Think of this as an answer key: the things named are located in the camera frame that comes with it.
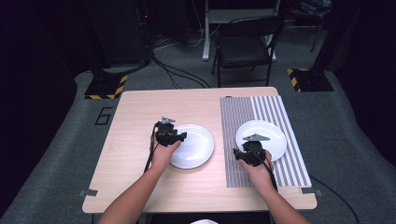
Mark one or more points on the dark stand with clutter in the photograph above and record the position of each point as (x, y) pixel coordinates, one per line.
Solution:
(311, 12)

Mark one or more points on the person's right hand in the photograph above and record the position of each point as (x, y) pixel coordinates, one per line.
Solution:
(261, 175)

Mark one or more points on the white round plate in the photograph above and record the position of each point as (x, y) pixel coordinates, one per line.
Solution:
(197, 149)
(264, 137)

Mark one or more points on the dark equipment rack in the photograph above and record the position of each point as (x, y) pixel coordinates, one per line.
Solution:
(124, 31)

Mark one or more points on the grey white striped placemat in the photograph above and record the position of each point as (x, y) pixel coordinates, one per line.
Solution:
(230, 124)

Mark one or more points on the grey tape strip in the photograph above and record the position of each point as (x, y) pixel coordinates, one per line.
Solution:
(88, 193)
(311, 191)

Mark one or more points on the black stand base striped edge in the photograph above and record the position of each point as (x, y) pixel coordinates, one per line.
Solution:
(104, 87)
(313, 81)

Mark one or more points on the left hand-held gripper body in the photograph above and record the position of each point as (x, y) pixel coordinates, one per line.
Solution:
(165, 135)

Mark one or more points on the person's left hand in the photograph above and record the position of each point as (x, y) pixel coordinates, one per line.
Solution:
(162, 155)

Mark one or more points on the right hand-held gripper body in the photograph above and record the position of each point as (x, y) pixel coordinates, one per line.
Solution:
(253, 154)

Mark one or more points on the black folding chair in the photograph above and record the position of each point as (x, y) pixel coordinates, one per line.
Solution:
(246, 46)

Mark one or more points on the white desk frame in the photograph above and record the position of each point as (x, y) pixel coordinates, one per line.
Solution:
(236, 14)

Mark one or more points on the person's dark clothing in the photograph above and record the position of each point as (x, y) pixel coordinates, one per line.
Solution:
(174, 218)

